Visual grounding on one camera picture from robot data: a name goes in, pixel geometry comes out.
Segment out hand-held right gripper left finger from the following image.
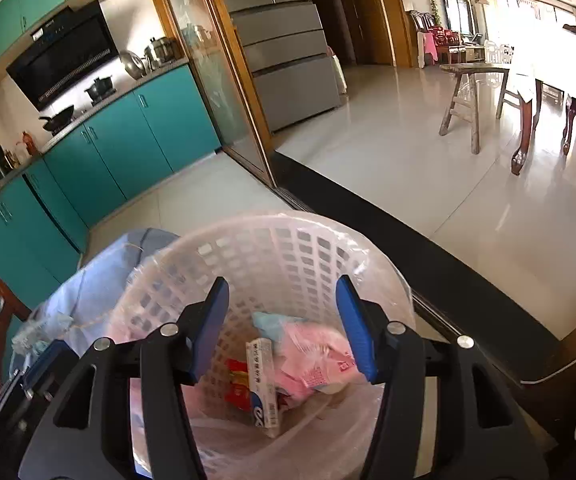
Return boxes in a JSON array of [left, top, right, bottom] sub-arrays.
[[18, 276, 231, 480]]

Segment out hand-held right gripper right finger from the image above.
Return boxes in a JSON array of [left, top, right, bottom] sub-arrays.
[[334, 275, 551, 480]]

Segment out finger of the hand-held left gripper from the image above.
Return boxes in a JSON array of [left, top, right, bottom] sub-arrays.
[[20, 339, 78, 397]]

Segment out clear plastic bag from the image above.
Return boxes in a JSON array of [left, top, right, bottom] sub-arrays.
[[12, 310, 75, 357]]

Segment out pink plastic bag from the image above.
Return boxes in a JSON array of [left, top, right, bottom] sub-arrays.
[[270, 322, 369, 402]]

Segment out translucent basket liner bag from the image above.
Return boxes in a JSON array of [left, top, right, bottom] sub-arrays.
[[84, 210, 419, 480]]

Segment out red gold snack wrapper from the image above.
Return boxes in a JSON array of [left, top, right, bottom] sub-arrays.
[[224, 357, 253, 407]]

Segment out light blue plastic bag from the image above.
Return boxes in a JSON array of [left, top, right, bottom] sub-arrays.
[[252, 311, 295, 347]]

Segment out white blue toothpaste box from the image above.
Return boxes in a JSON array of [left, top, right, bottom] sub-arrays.
[[245, 337, 281, 440]]

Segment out white plastic mesh basket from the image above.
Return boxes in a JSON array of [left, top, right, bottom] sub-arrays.
[[103, 210, 415, 480]]

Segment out blue quilted cloth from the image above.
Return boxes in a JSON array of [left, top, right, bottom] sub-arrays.
[[28, 227, 179, 362]]

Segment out teal kitchen base cabinet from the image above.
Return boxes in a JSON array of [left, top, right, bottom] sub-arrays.
[[43, 64, 222, 227], [0, 159, 90, 313]]

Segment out black countertop appliance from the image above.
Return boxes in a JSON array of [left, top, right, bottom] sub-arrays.
[[0, 144, 20, 177]]

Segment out black wok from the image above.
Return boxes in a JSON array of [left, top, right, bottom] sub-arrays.
[[38, 105, 77, 134]]

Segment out dark cooking pot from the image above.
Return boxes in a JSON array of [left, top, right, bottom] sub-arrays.
[[84, 77, 117, 102]]

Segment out glass sliding door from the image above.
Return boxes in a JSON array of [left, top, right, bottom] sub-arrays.
[[148, 0, 279, 187]]

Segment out steel pot lid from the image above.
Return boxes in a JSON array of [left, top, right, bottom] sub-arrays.
[[119, 51, 150, 80]]

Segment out steel stock pot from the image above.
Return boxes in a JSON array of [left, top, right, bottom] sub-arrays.
[[144, 36, 179, 69]]

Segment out wooden bench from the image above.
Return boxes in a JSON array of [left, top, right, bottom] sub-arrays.
[[439, 62, 512, 156]]

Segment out silver refrigerator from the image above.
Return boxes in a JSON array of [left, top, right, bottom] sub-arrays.
[[208, 0, 345, 134]]

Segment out red wooden armchair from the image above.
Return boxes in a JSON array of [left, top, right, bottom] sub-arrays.
[[408, 10, 464, 67]]

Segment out black range hood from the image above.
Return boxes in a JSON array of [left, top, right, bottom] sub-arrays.
[[5, 0, 122, 111]]

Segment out wooden room door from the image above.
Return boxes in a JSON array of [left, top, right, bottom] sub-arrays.
[[333, 0, 395, 67]]

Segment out wooden dining table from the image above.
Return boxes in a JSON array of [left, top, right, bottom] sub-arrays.
[[509, 25, 576, 177]]

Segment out white cable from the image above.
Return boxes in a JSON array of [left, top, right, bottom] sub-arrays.
[[518, 352, 576, 387]]

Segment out teal kitchen wall cabinet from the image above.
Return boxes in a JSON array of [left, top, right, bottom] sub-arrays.
[[0, 0, 149, 92]]

